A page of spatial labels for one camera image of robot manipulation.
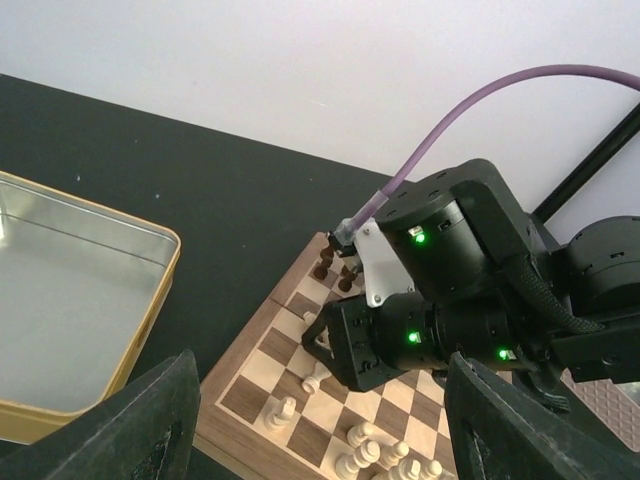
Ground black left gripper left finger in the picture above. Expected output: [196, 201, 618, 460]
[1, 350, 201, 479]

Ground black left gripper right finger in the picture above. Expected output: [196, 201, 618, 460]
[446, 353, 639, 480]

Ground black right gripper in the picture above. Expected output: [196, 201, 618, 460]
[301, 292, 500, 392]

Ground light wooden pawn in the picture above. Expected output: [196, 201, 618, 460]
[346, 421, 374, 448]

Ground light wooden king piece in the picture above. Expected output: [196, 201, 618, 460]
[335, 440, 381, 480]

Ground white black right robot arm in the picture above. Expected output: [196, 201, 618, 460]
[302, 159, 639, 412]

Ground pile of light pieces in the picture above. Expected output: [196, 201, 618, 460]
[301, 362, 332, 395]

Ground dark wooden pawn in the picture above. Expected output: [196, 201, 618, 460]
[313, 258, 332, 280]

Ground light wooden fallen knight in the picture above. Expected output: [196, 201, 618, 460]
[264, 396, 297, 432]

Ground wooden chessboard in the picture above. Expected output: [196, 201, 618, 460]
[194, 233, 457, 480]

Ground dark wooden corner rook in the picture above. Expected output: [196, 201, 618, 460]
[320, 232, 335, 259]

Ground pink metal tin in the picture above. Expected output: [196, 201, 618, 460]
[561, 370, 639, 453]

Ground yellow metal tin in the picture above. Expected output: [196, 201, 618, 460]
[1, 173, 181, 444]

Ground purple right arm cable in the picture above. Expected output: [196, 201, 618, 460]
[335, 63, 640, 249]

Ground black right frame post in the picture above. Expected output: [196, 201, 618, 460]
[533, 104, 640, 222]

